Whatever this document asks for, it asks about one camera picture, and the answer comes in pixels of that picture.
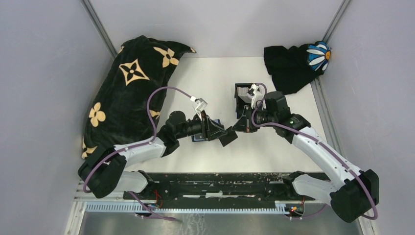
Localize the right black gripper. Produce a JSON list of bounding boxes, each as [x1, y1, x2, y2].
[[231, 104, 277, 133]]

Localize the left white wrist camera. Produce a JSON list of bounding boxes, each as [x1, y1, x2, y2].
[[190, 96, 208, 118]]

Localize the blue leather card holder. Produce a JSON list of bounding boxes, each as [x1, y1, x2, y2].
[[191, 119, 226, 142]]

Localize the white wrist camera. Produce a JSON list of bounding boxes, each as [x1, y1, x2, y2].
[[246, 83, 263, 109], [190, 96, 208, 118]]

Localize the aluminium frame rails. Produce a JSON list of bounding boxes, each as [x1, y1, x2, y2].
[[65, 155, 369, 235]]

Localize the stack of credit cards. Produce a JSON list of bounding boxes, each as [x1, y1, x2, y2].
[[236, 87, 251, 103]]

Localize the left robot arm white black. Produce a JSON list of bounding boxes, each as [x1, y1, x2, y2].
[[78, 111, 228, 199]]

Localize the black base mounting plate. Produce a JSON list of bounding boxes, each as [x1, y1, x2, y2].
[[136, 173, 306, 209]]

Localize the black blanket with beige flowers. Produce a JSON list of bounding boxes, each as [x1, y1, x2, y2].
[[82, 35, 196, 159]]

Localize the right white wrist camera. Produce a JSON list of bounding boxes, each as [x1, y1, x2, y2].
[[246, 83, 263, 109]]

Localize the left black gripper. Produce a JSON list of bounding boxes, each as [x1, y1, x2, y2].
[[176, 110, 228, 141]]

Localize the black card tray stand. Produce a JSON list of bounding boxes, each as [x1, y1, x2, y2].
[[234, 83, 263, 119]]

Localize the black cloth with blue flower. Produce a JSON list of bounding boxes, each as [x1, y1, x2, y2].
[[263, 41, 331, 95]]

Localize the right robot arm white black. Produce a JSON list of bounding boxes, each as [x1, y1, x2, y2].
[[232, 87, 379, 223]]

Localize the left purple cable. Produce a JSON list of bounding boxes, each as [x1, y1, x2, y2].
[[82, 86, 199, 222]]

